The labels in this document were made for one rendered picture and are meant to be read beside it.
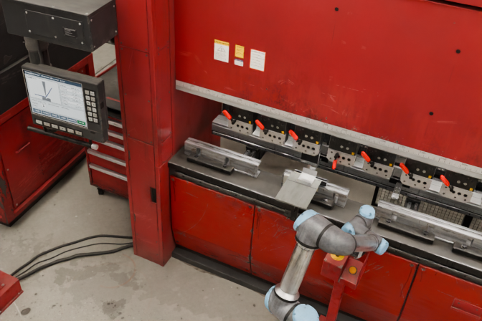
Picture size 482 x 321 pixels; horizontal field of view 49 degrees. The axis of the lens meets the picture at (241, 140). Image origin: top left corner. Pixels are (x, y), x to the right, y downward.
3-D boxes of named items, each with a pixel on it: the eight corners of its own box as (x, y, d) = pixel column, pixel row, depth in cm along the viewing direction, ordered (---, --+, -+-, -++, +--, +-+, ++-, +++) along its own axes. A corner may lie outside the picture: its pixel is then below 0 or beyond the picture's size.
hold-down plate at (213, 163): (186, 160, 332) (186, 157, 330) (191, 156, 336) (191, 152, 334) (229, 175, 322) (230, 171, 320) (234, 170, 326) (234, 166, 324)
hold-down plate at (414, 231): (376, 226, 293) (378, 221, 292) (379, 219, 297) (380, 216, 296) (432, 244, 284) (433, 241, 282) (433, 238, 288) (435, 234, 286)
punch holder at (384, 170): (361, 170, 284) (367, 146, 274) (365, 163, 290) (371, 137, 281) (389, 180, 279) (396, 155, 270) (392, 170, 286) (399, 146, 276)
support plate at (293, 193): (274, 199, 289) (275, 198, 289) (291, 173, 309) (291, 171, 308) (305, 210, 284) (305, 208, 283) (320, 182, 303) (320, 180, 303)
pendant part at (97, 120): (32, 124, 291) (20, 66, 270) (46, 113, 301) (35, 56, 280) (103, 144, 280) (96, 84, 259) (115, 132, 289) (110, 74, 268)
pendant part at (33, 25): (27, 139, 303) (-4, -5, 254) (54, 117, 322) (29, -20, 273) (105, 161, 290) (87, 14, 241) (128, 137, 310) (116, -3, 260)
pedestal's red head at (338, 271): (320, 274, 291) (325, 251, 280) (331, 256, 302) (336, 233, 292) (354, 290, 283) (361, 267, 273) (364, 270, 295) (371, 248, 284)
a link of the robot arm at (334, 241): (349, 240, 208) (394, 238, 247) (328, 225, 214) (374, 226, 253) (336, 265, 210) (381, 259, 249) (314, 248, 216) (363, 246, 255)
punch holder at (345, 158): (325, 160, 290) (330, 135, 281) (330, 152, 297) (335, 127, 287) (352, 168, 285) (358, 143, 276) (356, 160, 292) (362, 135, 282)
